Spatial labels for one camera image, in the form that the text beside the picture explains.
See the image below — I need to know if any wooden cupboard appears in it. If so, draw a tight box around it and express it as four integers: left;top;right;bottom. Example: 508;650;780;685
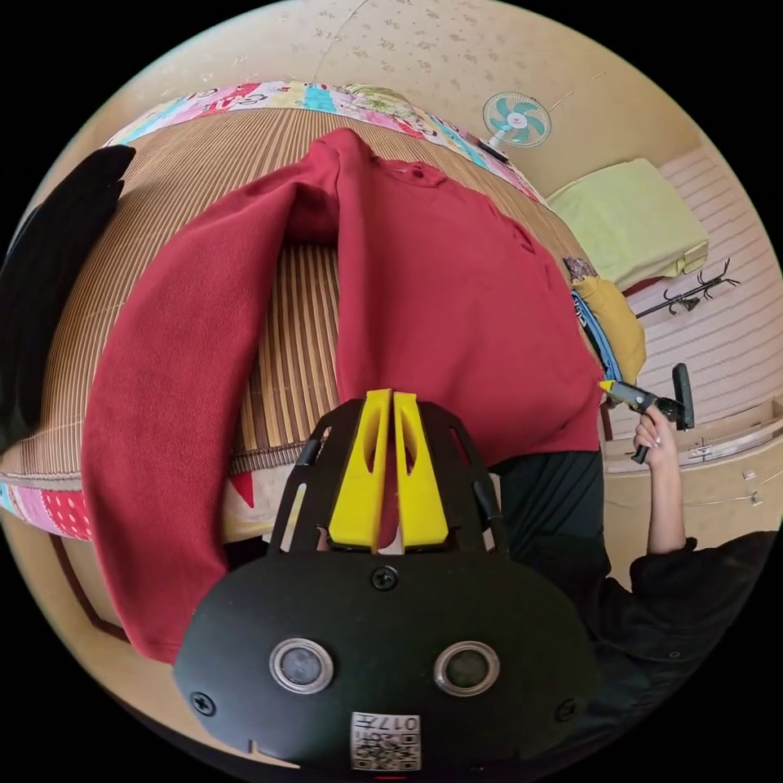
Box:
602;400;783;551

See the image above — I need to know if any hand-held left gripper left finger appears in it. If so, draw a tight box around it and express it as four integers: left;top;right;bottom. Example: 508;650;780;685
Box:
327;388;393;547

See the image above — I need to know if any red long sleeve sweater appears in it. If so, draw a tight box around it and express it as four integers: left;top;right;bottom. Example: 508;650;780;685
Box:
81;126;607;666

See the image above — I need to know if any person's right forearm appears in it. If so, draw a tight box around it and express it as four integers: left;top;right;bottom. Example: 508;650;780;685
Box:
646;455;688;556

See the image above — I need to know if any black coat rack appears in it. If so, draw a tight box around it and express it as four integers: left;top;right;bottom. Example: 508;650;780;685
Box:
635;259;742;321

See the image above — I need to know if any bed with woven mat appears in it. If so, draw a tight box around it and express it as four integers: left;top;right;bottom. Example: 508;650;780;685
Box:
0;81;608;546

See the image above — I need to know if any person's right hand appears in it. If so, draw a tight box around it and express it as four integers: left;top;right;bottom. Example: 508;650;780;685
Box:
633;405;679;470

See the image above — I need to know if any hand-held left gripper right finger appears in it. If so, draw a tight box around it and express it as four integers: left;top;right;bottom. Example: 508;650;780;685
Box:
393;391;449;547

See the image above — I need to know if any pile of clothes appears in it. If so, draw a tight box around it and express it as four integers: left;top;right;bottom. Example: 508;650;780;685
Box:
562;255;648;383

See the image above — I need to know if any light green cloth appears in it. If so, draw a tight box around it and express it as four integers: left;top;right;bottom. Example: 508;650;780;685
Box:
546;158;711;293

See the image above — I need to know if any black garment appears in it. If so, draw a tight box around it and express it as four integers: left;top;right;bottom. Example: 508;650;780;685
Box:
0;145;138;455

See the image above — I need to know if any person's body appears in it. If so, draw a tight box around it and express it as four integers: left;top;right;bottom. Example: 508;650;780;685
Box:
489;449;779;769

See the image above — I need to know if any wall fan with teal blades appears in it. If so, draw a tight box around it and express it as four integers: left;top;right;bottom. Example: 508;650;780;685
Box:
476;91;552;163

